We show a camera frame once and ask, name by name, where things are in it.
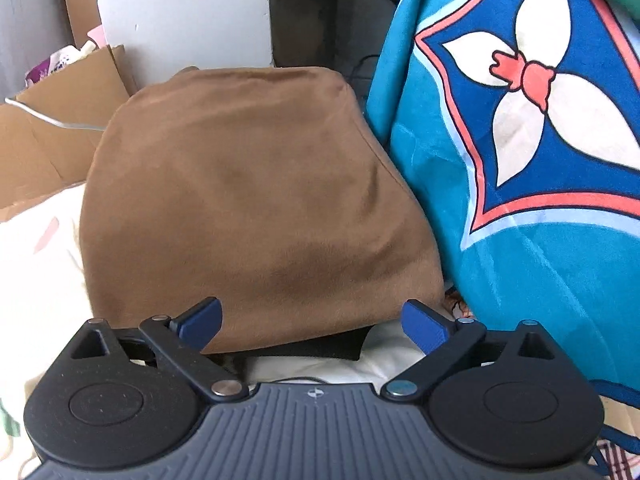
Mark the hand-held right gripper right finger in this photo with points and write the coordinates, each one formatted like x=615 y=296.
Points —
x=422 y=325

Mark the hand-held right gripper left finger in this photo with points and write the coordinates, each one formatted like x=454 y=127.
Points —
x=202 y=322

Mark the brown printed t-shirt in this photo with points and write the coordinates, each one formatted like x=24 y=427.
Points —
x=260 y=200

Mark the folded black garment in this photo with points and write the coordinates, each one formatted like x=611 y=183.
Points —
x=325 y=347

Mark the cream bear-print bed sheet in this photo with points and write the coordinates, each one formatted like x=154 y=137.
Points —
x=40 y=270

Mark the teal printed bag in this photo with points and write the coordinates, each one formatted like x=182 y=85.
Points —
x=525 y=185

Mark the flattened cardboard box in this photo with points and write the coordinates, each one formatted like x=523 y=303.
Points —
x=55 y=130

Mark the purple and white packet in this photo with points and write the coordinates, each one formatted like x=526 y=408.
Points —
x=50 y=65

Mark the pink refill pouch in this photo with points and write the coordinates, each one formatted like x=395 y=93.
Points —
x=96 y=39

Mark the grey fabric bag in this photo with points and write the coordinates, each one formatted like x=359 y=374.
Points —
x=330 y=15

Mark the upright brown cardboard board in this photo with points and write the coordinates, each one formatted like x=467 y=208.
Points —
x=80 y=0

